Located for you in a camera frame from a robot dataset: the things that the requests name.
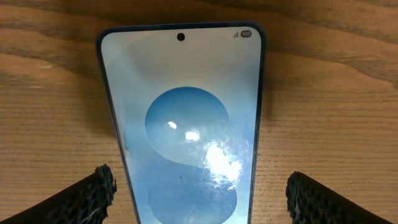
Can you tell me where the blue Galaxy smartphone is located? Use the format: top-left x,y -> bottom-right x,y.
96,21 -> 267,224

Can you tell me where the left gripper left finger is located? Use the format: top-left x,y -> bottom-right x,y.
1,164 -> 117,224

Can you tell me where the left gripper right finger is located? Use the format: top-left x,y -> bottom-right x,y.
285,171 -> 392,224

